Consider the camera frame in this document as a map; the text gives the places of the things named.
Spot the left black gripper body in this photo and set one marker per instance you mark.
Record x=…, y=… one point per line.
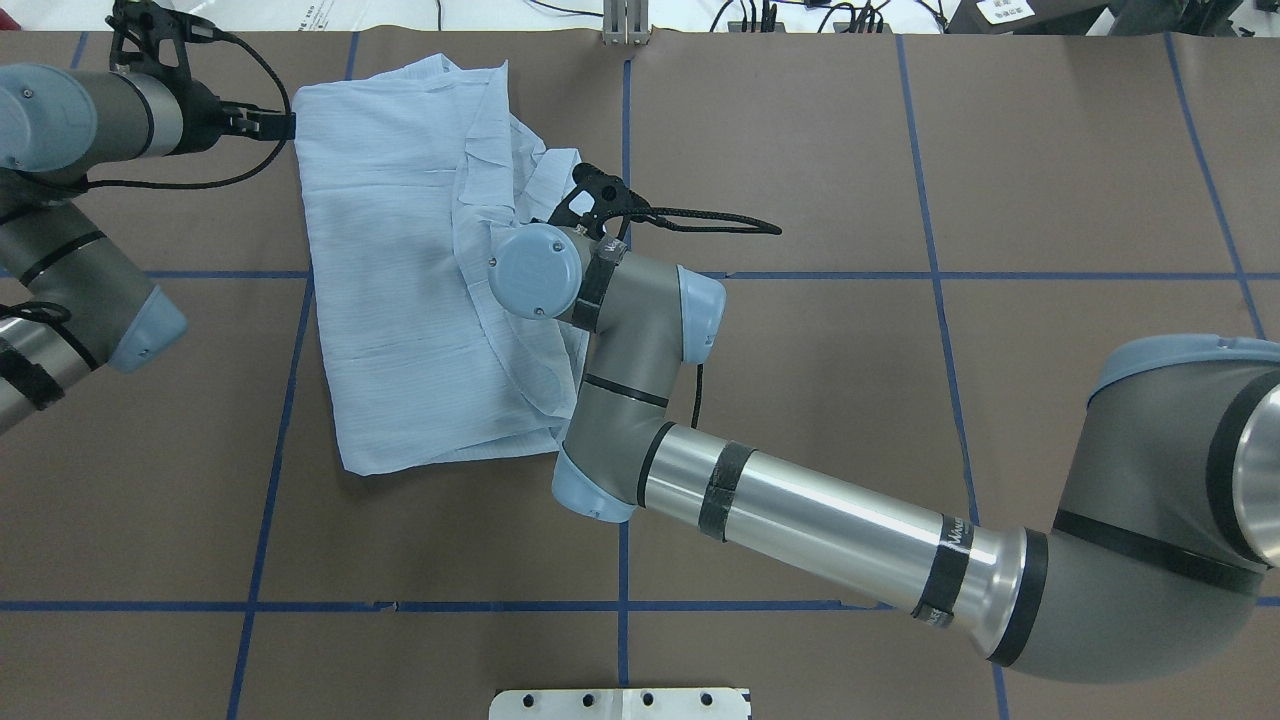
x=203, y=111

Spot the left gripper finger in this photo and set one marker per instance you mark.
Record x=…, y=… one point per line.
x=270, y=126

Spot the light blue button shirt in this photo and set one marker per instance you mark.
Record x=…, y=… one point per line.
x=408, y=178

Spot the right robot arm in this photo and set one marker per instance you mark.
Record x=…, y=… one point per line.
x=1157, y=550

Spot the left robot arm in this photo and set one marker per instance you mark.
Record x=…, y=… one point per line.
x=89, y=305

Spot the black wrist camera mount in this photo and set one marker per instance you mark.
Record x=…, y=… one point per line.
x=150, y=39

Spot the aluminium frame post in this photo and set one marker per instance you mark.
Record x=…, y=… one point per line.
x=626, y=23

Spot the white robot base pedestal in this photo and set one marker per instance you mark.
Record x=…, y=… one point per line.
x=623, y=703

